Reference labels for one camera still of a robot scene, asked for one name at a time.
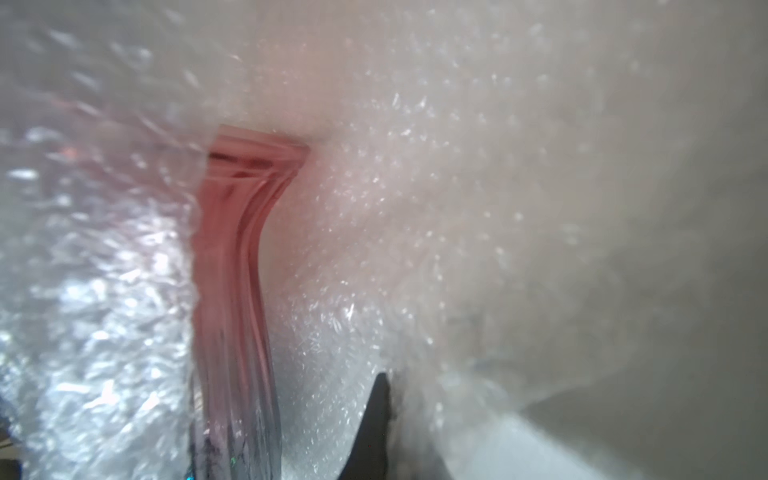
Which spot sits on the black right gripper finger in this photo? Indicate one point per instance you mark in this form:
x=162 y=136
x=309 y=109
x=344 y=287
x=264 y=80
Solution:
x=368 y=459

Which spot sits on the bubble red vase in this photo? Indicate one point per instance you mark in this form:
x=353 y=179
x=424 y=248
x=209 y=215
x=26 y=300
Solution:
x=236 y=431

